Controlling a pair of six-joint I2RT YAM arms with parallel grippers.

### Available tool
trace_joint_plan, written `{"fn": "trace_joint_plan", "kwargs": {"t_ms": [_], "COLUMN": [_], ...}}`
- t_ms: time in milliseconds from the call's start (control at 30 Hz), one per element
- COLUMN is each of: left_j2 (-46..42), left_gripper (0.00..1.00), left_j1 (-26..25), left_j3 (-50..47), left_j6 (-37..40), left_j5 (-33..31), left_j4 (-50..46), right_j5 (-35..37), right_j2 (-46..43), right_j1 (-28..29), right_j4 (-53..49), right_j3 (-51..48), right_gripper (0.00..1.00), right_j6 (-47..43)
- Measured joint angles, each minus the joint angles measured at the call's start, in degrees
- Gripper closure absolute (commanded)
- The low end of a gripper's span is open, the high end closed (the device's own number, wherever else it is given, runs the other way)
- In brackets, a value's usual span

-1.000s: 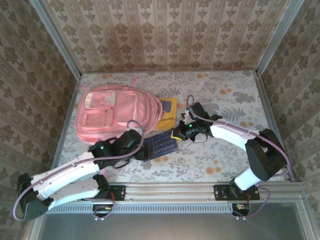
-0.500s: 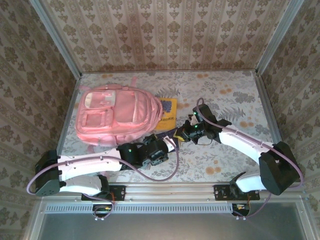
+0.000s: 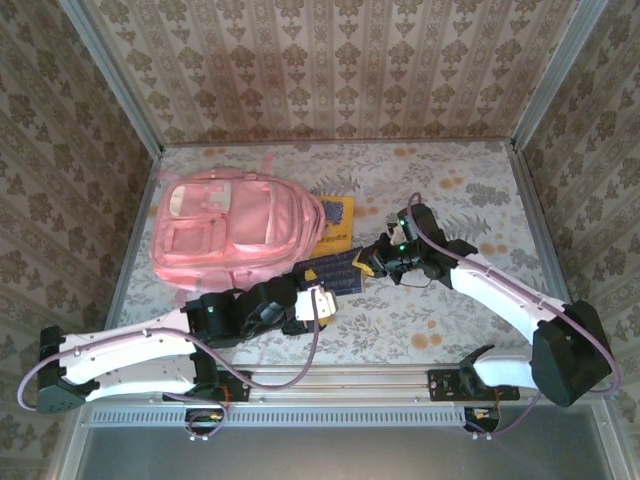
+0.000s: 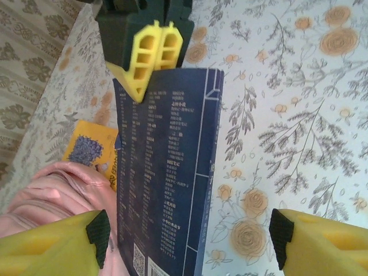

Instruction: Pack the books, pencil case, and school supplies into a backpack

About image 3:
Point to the aluminium frame post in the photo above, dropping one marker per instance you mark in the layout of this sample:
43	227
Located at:
114	75
555	75

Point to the yellow picture book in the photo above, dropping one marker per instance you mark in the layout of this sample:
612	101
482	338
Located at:
337	220

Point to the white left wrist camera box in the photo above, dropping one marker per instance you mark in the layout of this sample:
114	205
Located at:
310	302

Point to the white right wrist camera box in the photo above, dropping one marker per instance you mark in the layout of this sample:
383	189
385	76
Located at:
396	232

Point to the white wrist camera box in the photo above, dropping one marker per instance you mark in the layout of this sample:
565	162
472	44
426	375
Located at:
396	232
310	302

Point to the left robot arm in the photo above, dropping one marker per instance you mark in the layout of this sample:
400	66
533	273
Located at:
125	340

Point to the grey metal panel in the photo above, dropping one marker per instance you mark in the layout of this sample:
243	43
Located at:
340	455

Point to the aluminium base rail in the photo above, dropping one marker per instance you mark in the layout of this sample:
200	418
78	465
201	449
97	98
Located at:
350	382

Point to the navy book with QR codes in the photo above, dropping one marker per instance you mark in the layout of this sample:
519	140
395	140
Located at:
335	275

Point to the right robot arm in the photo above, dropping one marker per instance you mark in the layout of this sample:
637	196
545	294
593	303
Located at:
500	295

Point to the pink backpack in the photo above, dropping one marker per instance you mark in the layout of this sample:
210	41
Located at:
225	230

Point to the floral tablecloth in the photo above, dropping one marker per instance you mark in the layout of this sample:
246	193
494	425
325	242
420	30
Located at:
400	325

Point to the aluminium side rail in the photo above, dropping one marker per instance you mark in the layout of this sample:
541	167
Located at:
131	250
537	210

